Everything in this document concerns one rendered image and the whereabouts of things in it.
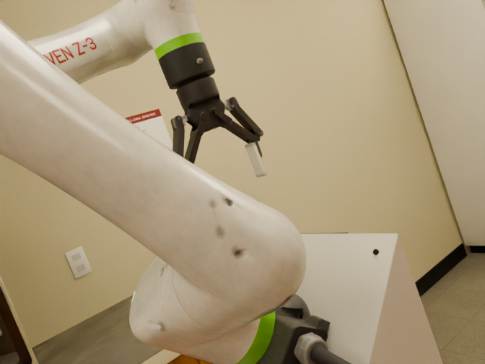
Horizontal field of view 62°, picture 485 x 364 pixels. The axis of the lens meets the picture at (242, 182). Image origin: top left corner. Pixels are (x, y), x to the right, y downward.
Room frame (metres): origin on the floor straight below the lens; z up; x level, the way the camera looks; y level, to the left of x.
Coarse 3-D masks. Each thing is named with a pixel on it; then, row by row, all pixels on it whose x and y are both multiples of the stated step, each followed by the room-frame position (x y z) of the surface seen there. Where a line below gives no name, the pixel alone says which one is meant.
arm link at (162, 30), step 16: (128, 0) 0.73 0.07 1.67; (144, 0) 0.70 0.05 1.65; (160, 0) 0.70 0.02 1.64; (176, 0) 0.71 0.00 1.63; (192, 0) 0.74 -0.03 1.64; (128, 16) 0.73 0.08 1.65; (144, 16) 0.71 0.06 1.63; (160, 16) 0.71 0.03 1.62; (176, 16) 0.71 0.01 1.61; (192, 16) 0.73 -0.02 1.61; (128, 32) 0.75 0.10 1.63; (144, 32) 0.74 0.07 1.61; (160, 32) 0.71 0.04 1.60; (176, 32) 0.71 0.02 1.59; (192, 32) 0.72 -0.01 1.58; (144, 48) 0.78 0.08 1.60; (160, 48) 0.72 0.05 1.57
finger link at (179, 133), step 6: (180, 120) 0.72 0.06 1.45; (180, 126) 0.72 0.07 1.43; (174, 132) 0.73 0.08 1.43; (180, 132) 0.72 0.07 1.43; (174, 138) 0.73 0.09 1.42; (180, 138) 0.72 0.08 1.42; (174, 144) 0.73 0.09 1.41; (180, 144) 0.72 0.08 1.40; (174, 150) 0.72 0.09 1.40; (180, 150) 0.71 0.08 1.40
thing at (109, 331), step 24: (120, 312) 1.51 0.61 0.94; (72, 336) 1.44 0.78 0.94; (96, 336) 1.34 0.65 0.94; (120, 336) 1.25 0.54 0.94; (48, 360) 1.27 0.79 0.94; (72, 360) 1.19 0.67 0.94; (96, 360) 1.12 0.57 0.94; (120, 360) 1.06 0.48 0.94; (144, 360) 1.00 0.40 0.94; (168, 360) 1.03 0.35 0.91
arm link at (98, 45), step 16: (96, 16) 0.77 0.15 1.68; (112, 16) 0.76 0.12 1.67; (64, 32) 0.69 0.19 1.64; (80, 32) 0.70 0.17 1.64; (96, 32) 0.72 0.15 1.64; (112, 32) 0.75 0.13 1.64; (48, 48) 0.63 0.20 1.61; (64, 48) 0.66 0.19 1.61; (80, 48) 0.68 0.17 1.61; (96, 48) 0.71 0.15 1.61; (112, 48) 0.74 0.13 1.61; (128, 48) 0.78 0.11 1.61; (64, 64) 0.65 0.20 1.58; (80, 64) 0.68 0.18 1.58; (96, 64) 0.71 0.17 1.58; (112, 64) 0.76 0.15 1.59; (128, 64) 0.82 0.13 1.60; (80, 80) 0.70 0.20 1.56
